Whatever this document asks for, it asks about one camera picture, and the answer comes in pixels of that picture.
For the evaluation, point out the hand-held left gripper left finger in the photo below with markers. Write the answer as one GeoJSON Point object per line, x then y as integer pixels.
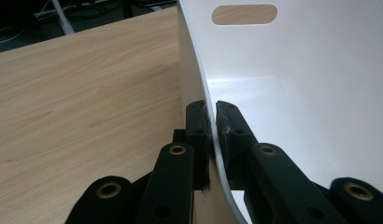
{"type": "Point", "coordinates": [199, 137]}

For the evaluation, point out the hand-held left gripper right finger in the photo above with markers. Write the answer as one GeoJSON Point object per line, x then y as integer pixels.
{"type": "Point", "coordinates": [234, 140]}

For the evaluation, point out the white plastic bin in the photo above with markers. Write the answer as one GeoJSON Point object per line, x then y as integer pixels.
{"type": "Point", "coordinates": [304, 77]}

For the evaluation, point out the white desk frame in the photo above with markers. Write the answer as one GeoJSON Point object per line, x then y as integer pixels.
{"type": "Point", "coordinates": [63, 20]}

